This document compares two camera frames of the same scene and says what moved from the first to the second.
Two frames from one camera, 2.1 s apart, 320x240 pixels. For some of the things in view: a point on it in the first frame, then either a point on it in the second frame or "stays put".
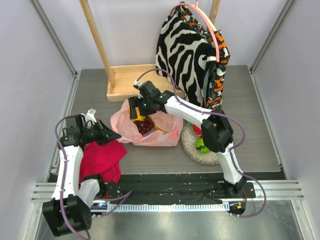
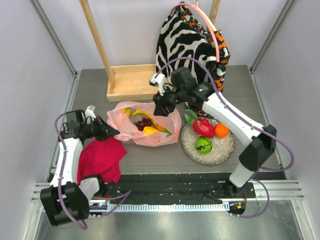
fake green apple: (199, 142) stays put
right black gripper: (135, 110) → (163, 103)
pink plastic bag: (172, 125) stays put
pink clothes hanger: (198, 7) stays put
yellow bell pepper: (140, 118) → (149, 130)
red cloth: (102, 160) stays put
